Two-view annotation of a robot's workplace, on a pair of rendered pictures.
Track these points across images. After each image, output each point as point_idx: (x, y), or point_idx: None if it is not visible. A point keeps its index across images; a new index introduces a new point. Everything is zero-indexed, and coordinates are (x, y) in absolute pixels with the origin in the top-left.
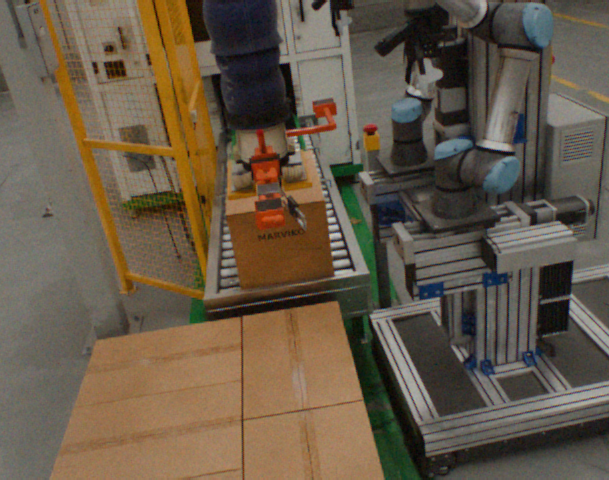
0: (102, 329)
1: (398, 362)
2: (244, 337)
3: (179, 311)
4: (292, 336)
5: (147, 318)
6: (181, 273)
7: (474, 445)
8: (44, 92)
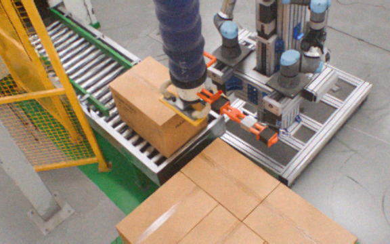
0: (47, 213)
1: (245, 149)
2: (195, 181)
3: (76, 176)
4: (217, 168)
5: (59, 190)
6: (47, 150)
7: (301, 170)
8: None
